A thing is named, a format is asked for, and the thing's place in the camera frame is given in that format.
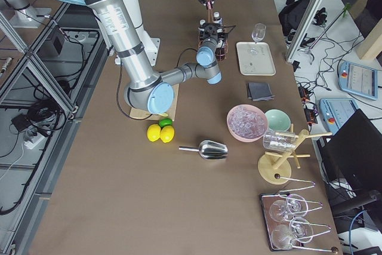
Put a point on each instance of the clear wine glass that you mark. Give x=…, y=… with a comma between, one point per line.
x=257, y=35

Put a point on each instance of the cream rabbit tray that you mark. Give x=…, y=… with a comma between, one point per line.
x=255, y=59

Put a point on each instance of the yellow lemon lower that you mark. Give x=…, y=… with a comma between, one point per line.
x=167, y=134

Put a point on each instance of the teach pendant lower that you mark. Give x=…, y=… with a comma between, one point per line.
x=336, y=111

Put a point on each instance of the hanging wine glass near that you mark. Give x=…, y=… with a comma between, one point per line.
x=298, y=232

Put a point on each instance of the teach pendant upper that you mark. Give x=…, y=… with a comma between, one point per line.
x=359, y=80

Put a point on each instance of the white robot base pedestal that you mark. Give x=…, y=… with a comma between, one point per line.
x=146, y=37

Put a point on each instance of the black glass rack tray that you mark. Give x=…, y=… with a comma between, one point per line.
x=267, y=199

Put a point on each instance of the green bowl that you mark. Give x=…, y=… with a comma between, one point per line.
x=278, y=120

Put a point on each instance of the glass jar on rack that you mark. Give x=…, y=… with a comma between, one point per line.
x=279, y=140

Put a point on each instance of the pink bowl with ice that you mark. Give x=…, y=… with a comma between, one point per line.
x=247, y=123

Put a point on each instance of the aluminium frame post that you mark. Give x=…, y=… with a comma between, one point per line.
x=302, y=29

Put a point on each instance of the black monitor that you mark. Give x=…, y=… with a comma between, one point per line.
x=356, y=149

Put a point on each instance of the metal ice scoop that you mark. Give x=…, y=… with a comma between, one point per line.
x=209, y=150

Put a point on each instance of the copper wire bottle basket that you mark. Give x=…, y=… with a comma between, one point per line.
x=209, y=19

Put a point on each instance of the teach pendant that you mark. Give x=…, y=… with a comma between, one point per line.
x=336, y=111
x=359, y=80

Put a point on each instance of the green lime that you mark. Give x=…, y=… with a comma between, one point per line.
x=165, y=122

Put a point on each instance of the hanging wine glass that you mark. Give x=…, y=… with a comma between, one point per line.
x=298, y=232
x=288, y=207

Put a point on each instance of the yellow lemon upper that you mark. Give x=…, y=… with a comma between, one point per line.
x=153, y=132

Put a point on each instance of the wooden cup rack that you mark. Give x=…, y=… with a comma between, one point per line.
x=274, y=167

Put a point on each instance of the grey folded cloth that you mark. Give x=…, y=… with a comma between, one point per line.
x=258, y=91

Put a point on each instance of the yellow lemon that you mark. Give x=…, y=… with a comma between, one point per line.
x=167, y=134
x=153, y=132

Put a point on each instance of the hanging wine glass far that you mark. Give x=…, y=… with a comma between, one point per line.
x=288, y=207

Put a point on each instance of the tea bottle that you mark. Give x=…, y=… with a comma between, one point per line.
x=217, y=18
x=220, y=52
x=201, y=23

